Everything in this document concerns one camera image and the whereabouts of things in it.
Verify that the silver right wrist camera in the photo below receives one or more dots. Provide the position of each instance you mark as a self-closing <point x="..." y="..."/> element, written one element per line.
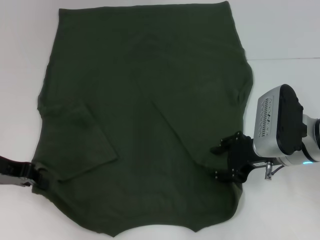
<point x="277" y="120"/>

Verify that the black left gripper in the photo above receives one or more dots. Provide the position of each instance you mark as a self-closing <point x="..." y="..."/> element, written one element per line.
<point x="15" y="172"/>

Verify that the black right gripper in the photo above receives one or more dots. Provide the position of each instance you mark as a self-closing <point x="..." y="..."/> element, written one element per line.
<point x="242" y="157"/>

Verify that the dark green shirt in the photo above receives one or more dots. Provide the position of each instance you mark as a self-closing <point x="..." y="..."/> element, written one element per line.
<point x="150" y="87"/>

